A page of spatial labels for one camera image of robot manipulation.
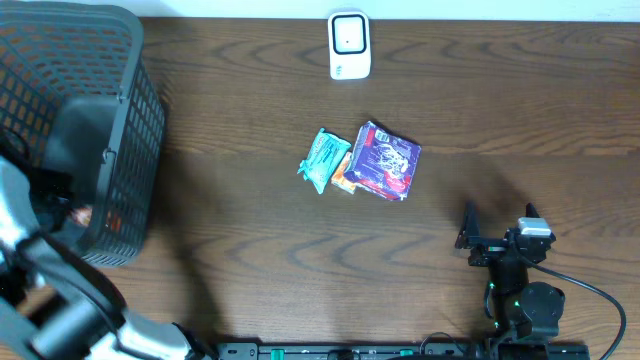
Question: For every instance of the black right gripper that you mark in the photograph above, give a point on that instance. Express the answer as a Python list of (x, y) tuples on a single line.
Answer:
[(489, 249)]

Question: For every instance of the purple noodle packet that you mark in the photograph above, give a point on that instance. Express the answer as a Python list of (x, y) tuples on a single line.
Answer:
[(382, 163)]

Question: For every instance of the small orange tissue pack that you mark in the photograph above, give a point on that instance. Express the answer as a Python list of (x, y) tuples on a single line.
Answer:
[(339, 180)]

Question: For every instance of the teal wet wipes pack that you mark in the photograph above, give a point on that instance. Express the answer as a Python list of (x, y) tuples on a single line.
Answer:
[(324, 156)]

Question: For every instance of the orange snack bar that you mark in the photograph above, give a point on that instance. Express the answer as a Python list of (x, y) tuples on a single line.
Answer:
[(82, 217)]

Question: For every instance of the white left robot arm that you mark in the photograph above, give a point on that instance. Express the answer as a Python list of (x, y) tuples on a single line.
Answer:
[(56, 306)]

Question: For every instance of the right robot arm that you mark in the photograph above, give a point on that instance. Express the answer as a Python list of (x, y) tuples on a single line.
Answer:
[(526, 314)]

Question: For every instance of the white barcode scanner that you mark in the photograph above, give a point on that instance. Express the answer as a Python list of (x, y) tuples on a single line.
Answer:
[(349, 45)]

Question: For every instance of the grey plastic basket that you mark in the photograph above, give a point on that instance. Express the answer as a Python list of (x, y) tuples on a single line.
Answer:
[(76, 96)]

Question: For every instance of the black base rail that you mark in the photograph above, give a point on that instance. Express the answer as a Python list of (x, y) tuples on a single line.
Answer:
[(433, 350)]

